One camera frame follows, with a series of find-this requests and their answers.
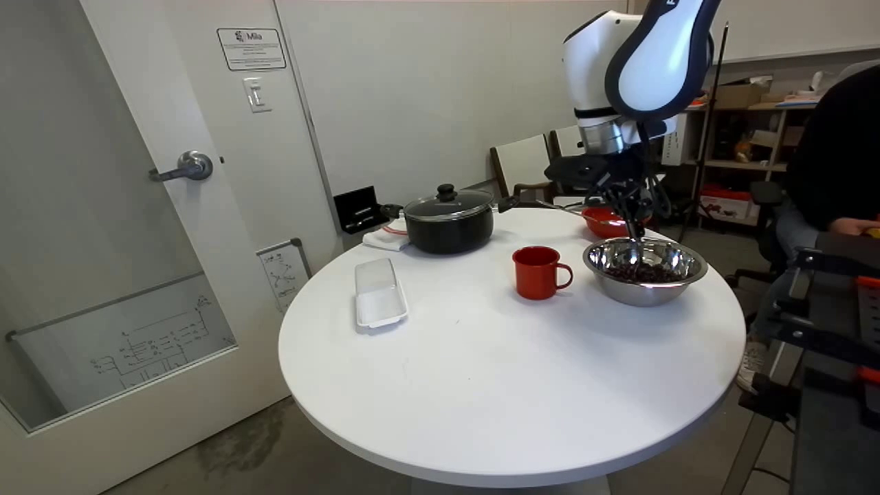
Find red enamel mug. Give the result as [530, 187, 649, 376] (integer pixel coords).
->
[509, 245, 576, 302]

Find white pink folded cloth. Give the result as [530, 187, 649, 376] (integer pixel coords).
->
[359, 214, 409, 252]

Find thin black pole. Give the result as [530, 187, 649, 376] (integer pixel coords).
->
[689, 22, 733, 230]

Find dark bowl with food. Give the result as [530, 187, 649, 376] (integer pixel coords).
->
[581, 237, 710, 308]

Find small leaning whiteboard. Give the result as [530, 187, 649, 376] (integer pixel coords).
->
[255, 237, 312, 313]

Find cluttered storage shelf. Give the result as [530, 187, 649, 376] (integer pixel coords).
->
[677, 43, 880, 230]

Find white light switch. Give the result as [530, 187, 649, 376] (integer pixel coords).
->
[242, 75, 274, 116]

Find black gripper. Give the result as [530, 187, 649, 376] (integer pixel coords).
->
[601, 179, 663, 240]

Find white leaning board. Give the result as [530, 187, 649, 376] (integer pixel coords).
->
[546, 120, 587, 159]
[491, 134, 552, 201]

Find black pot with lid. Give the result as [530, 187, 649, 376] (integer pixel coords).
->
[402, 181, 497, 256]

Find white door with glass panel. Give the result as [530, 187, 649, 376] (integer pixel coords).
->
[0, 0, 344, 495]

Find red plate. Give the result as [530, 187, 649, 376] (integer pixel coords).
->
[581, 203, 636, 241]

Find dark coffee beans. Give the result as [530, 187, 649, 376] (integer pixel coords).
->
[598, 256, 695, 286]

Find white wall sign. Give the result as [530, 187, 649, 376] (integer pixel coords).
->
[213, 25, 288, 75]

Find silver door handle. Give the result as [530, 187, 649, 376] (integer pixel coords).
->
[149, 148, 213, 187]

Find clear plastic container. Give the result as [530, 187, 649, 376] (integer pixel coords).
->
[351, 256, 413, 333]

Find brown cardboard box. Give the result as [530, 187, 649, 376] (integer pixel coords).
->
[711, 77, 776, 109]

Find person in black top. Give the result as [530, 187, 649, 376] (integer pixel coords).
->
[768, 61, 880, 270]

